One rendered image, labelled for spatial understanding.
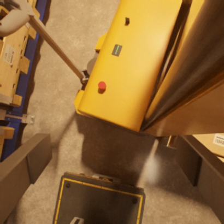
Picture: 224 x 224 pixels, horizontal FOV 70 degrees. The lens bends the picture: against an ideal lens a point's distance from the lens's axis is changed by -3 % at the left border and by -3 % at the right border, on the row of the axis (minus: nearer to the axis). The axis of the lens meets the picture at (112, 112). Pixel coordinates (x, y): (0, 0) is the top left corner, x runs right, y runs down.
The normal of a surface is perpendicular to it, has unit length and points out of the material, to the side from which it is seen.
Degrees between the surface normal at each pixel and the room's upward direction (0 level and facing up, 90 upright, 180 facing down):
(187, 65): 90
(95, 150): 0
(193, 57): 90
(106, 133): 0
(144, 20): 0
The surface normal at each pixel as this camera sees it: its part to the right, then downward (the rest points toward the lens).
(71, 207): -0.13, -0.15
